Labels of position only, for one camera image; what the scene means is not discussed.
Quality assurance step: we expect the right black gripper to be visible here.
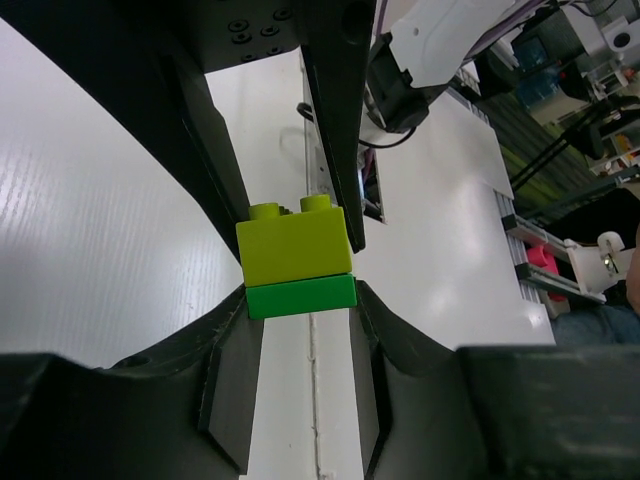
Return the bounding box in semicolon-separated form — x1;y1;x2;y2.
1;0;376;255

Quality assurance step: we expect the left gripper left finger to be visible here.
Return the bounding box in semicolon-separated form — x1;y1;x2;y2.
1;289;263;479

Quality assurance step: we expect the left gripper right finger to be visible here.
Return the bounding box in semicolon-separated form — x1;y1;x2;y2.
349;281;639;479

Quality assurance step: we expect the green lego plate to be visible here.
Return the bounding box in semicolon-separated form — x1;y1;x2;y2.
246;273;357;320

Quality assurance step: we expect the lime green long lego brick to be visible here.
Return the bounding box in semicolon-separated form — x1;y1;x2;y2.
236;195;352;287

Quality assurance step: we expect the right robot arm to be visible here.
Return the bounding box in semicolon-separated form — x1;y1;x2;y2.
1;1;536;252

